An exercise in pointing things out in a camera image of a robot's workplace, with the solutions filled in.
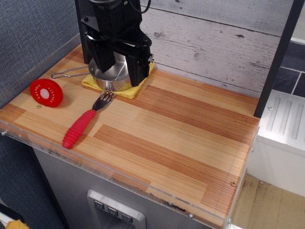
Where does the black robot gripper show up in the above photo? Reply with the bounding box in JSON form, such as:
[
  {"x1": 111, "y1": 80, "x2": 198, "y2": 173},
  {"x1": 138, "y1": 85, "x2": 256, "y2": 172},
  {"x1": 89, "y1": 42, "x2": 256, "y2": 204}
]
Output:
[{"x1": 81, "y1": 0, "x2": 154, "y2": 87}]

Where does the stainless steel pot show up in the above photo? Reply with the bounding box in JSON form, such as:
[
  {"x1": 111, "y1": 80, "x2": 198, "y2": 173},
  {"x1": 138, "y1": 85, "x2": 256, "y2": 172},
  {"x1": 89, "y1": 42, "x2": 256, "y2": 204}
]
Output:
[{"x1": 51, "y1": 52, "x2": 132, "y2": 92}]

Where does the yellow cloth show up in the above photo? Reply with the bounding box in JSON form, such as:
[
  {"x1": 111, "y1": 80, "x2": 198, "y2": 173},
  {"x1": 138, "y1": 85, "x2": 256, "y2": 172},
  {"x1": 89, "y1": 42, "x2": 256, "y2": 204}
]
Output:
[{"x1": 81, "y1": 61, "x2": 144, "y2": 99}]

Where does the red toy tomato slice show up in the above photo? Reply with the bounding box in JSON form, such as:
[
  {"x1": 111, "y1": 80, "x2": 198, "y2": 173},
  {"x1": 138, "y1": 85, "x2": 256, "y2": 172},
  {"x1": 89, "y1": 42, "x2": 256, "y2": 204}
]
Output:
[{"x1": 30, "y1": 79, "x2": 63, "y2": 107}]

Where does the clear acrylic front guard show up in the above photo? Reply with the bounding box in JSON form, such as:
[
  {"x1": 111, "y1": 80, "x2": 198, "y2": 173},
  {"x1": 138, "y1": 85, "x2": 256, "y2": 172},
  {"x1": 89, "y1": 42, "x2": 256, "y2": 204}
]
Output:
[{"x1": 0, "y1": 121, "x2": 232, "y2": 229}]

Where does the grey toy fridge cabinet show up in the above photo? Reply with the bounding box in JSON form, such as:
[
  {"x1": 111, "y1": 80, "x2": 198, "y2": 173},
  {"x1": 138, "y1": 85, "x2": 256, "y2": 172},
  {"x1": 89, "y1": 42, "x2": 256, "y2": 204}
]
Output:
[{"x1": 34, "y1": 149, "x2": 207, "y2": 229}]

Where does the silver dispenser button panel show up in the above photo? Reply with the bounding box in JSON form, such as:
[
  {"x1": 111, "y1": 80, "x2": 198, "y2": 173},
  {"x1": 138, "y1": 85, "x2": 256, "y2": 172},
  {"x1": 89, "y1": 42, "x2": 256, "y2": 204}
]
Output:
[{"x1": 87, "y1": 189, "x2": 146, "y2": 229}]

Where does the white toy sink unit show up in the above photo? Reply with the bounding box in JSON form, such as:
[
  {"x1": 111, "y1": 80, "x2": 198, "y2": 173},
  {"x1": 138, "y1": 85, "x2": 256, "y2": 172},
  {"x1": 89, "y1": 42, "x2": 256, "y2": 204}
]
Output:
[{"x1": 246, "y1": 90, "x2": 305, "y2": 196}]

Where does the yellow object bottom left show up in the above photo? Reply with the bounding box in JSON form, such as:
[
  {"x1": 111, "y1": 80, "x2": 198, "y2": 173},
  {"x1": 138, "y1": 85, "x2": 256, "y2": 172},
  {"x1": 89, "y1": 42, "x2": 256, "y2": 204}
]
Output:
[{"x1": 5, "y1": 220, "x2": 29, "y2": 229}]

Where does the red handled metal fork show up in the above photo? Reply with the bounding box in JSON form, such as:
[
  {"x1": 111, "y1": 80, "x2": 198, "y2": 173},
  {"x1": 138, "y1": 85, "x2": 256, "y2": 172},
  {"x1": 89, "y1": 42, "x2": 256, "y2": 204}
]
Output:
[{"x1": 62, "y1": 91, "x2": 115, "y2": 149}]

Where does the black cable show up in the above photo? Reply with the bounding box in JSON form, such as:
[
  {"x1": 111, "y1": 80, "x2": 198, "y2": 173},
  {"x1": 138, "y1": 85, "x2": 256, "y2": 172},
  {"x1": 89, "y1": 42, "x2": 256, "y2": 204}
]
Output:
[{"x1": 125, "y1": 0, "x2": 152, "y2": 14}]

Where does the right black vertical post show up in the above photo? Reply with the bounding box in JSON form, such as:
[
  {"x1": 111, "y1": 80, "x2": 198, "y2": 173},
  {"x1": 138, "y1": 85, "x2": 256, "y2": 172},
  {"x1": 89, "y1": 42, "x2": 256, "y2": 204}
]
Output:
[{"x1": 254, "y1": 0, "x2": 305, "y2": 118}]

